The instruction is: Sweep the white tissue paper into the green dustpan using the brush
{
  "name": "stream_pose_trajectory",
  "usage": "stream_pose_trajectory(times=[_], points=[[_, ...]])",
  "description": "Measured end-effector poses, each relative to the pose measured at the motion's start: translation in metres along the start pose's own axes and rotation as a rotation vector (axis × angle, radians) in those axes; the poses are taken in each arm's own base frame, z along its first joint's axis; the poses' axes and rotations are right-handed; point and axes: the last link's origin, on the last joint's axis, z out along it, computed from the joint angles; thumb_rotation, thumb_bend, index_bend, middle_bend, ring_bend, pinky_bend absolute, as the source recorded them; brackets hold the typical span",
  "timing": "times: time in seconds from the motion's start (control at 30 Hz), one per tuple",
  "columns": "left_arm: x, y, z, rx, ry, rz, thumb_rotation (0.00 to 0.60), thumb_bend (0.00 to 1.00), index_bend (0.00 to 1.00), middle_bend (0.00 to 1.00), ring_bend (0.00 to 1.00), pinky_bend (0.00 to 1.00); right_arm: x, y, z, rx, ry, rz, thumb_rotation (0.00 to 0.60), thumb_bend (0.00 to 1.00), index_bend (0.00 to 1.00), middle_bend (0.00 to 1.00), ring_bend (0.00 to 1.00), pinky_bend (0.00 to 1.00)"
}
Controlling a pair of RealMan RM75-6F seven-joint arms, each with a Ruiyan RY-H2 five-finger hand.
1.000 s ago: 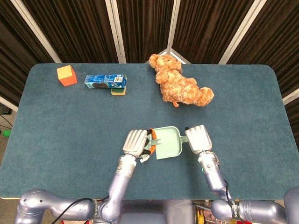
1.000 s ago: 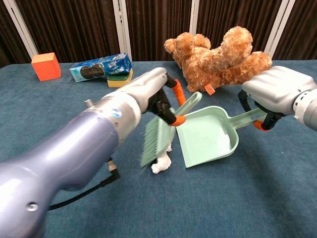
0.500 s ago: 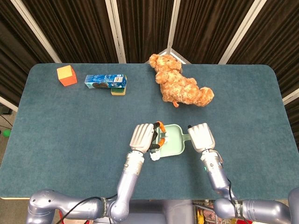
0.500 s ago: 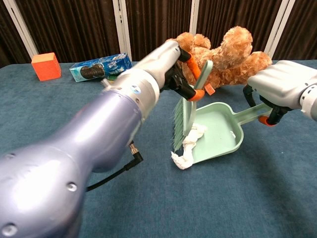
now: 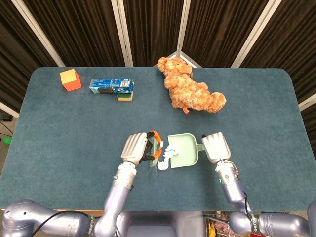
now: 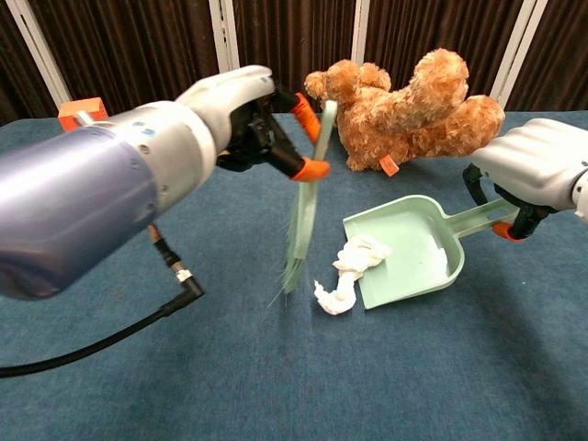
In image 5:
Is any white partition frame post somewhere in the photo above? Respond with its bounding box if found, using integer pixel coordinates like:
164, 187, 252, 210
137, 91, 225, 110
11, 0, 65, 67
298, 95, 316, 112
111, 0, 134, 67
231, 0, 283, 68
152, 0, 202, 68
0, 101, 20, 119

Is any grey robot torso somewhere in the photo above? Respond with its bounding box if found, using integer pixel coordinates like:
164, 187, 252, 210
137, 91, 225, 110
118, 211, 205, 237

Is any brown teddy bear plush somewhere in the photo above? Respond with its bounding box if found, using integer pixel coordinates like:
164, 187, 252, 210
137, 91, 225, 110
157, 56, 227, 115

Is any orange yellow cube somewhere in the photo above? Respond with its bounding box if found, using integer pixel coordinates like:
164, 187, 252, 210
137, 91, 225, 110
60, 69, 82, 92

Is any blue cookie package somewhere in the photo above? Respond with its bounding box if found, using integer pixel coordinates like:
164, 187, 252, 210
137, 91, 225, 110
89, 78, 135, 95

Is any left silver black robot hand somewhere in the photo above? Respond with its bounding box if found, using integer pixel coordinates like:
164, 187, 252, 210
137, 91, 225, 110
120, 130, 164, 165

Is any dark brown curtain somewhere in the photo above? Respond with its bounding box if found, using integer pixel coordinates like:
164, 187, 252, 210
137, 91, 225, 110
0, 0, 316, 134

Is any mint green dustpan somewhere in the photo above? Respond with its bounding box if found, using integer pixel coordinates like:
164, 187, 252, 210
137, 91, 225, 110
167, 133, 205, 169

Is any blue felt table mat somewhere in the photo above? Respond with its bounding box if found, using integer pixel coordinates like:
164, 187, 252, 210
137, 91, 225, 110
0, 67, 316, 212

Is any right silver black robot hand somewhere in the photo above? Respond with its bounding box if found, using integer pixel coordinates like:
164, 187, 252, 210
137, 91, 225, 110
201, 132, 232, 163

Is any mint green hand brush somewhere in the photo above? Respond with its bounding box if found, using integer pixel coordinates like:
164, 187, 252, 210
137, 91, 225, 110
147, 135, 161, 175

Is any wire shopping cart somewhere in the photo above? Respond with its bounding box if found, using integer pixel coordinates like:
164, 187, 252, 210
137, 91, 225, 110
204, 211, 235, 237

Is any yellow green sponge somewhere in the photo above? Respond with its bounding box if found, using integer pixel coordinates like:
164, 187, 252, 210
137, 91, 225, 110
117, 91, 134, 102

